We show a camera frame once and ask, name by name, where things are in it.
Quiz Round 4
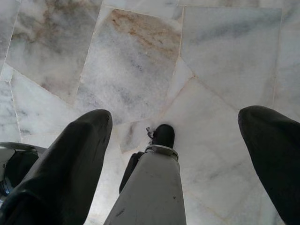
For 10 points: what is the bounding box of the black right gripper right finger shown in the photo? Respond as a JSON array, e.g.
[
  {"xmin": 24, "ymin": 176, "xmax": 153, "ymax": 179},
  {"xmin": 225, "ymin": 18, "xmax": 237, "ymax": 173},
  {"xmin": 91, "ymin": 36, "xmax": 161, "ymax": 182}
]
[{"xmin": 238, "ymin": 105, "xmax": 300, "ymax": 225}]

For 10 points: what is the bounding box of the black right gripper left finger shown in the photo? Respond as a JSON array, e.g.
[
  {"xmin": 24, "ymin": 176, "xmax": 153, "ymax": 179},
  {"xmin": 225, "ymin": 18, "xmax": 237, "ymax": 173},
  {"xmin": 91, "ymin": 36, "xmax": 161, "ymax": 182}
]
[{"xmin": 0, "ymin": 109, "xmax": 113, "ymax": 225}]

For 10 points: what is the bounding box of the silver robot left leg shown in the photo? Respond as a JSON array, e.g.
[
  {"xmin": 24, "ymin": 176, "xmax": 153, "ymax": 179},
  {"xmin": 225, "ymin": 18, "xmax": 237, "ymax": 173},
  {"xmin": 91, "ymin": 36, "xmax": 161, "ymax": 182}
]
[{"xmin": 0, "ymin": 142, "xmax": 47, "ymax": 202}]

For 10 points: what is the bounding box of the silver robot leg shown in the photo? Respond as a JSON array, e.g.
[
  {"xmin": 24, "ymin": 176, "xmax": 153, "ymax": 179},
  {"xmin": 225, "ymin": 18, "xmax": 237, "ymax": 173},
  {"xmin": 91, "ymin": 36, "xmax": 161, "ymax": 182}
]
[
  {"xmin": 104, "ymin": 144, "xmax": 187, "ymax": 225},
  {"xmin": 0, "ymin": 142, "xmax": 47, "ymax": 202}
]

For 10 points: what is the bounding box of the silver robot right leg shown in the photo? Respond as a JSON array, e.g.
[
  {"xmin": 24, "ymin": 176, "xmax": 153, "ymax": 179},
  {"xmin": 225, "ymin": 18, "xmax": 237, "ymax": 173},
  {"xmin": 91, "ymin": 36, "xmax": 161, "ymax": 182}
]
[{"xmin": 104, "ymin": 144, "xmax": 187, "ymax": 225}]

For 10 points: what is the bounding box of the black robot right foot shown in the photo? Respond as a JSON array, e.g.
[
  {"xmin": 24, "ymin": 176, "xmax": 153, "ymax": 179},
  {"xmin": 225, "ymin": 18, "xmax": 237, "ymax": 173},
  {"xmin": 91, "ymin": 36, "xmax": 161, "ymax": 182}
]
[{"xmin": 153, "ymin": 124, "xmax": 176, "ymax": 150}]

